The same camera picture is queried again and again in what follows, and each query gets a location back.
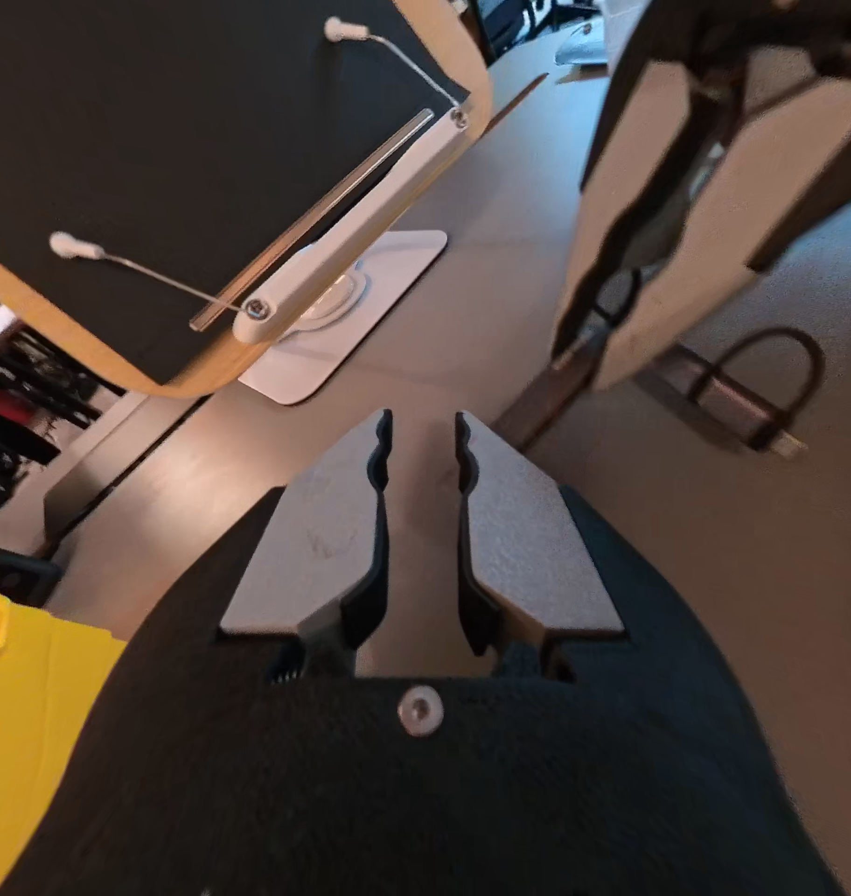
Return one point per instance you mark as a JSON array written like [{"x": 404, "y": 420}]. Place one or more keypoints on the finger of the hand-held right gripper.
[
  {"x": 761, "y": 196},
  {"x": 628, "y": 161}
]

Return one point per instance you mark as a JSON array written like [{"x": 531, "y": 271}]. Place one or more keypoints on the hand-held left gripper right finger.
[{"x": 537, "y": 553}]

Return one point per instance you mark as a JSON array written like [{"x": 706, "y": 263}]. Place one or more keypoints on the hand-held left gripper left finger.
[{"x": 306, "y": 553}]

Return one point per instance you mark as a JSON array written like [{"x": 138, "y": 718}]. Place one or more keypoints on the grey usb hub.
[{"x": 719, "y": 409}]

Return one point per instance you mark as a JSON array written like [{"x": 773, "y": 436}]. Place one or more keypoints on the black plastic clamp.
[{"x": 16, "y": 577}]

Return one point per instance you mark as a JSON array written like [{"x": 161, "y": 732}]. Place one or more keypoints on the dark cluttered rack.
[{"x": 26, "y": 420}]

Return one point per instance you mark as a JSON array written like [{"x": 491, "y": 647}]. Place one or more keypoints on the yellow plastic bin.
[{"x": 26, "y": 735}]

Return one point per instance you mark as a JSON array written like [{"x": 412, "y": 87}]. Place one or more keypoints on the wooden book stand black board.
[{"x": 152, "y": 140}]

